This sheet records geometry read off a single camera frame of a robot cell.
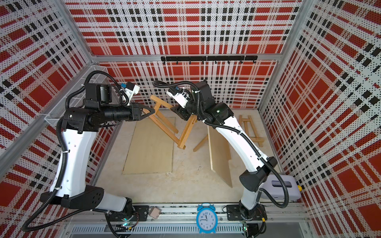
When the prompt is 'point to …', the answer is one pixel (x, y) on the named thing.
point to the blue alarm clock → (207, 218)
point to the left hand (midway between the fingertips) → (154, 112)
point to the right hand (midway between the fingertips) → (177, 105)
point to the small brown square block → (154, 212)
